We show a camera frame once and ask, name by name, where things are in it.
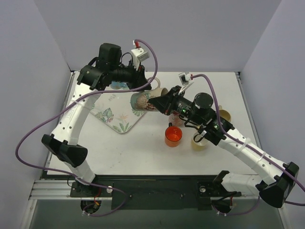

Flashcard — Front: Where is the cream shell pattern mug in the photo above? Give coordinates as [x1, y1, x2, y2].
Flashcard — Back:
[130, 77, 169, 112]

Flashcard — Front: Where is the orange mug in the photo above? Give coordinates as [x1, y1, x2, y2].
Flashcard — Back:
[164, 123, 183, 147]

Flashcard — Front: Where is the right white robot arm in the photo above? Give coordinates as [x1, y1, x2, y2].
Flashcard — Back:
[148, 86, 299, 208]

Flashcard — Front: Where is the floral serving tray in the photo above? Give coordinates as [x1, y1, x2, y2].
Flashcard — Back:
[91, 93, 145, 134]

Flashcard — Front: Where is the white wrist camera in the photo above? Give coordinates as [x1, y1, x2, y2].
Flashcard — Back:
[131, 47, 150, 70]
[178, 72, 193, 95]

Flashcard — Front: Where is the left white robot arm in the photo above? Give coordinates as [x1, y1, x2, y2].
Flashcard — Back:
[41, 41, 151, 197]

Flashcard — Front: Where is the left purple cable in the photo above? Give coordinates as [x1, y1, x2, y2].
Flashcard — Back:
[15, 38, 159, 217]

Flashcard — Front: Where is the pink mug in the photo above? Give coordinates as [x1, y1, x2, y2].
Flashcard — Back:
[168, 113, 183, 126]

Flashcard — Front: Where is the yellow squat mug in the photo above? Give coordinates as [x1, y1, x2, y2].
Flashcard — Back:
[191, 133, 208, 151]

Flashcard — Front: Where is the beige round mug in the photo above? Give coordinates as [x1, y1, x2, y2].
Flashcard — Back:
[219, 105, 232, 122]

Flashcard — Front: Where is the blue butterfly mug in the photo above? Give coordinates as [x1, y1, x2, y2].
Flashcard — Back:
[110, 81, 129, 90]

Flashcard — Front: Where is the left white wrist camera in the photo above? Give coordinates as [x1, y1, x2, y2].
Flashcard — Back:
[131, 47, 150, 70]

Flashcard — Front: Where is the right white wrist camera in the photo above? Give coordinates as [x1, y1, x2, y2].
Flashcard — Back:
[178, 72, 193, 95]

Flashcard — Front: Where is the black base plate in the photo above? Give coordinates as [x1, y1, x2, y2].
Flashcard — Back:
[70, 175, 242, 210]

